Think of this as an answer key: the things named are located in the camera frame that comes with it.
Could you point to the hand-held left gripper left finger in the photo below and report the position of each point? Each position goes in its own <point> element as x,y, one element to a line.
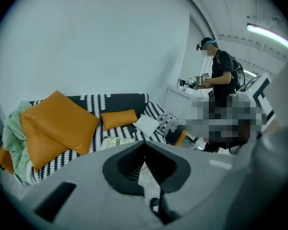
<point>86,176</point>

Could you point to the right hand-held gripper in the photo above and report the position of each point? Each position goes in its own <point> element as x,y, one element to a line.
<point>259,90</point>

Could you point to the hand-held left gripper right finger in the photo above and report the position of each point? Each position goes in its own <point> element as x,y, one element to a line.
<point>196,176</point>

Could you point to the yellowish cover book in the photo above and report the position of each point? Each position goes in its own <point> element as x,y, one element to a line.
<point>115,143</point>

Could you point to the black white patterned sofa seat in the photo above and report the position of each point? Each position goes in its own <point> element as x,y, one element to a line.
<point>124,132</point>

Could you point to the large orange cushion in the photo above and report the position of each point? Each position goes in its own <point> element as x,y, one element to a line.
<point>62,121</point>
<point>40,152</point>

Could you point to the long ceiling light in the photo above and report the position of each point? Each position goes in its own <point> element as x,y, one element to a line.
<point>270,36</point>

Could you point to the grey patterned fringed throw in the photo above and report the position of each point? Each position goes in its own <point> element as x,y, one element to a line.
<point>168,123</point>

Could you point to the small orange cushion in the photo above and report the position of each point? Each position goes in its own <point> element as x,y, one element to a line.
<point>118,120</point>

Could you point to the small white cushion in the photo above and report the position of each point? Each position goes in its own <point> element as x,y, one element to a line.
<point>147,124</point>

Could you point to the white counter cabinet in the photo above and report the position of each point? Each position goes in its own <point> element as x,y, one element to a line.
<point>177,97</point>

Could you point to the light green knitted blanket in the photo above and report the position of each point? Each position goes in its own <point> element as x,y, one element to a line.
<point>14,133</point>

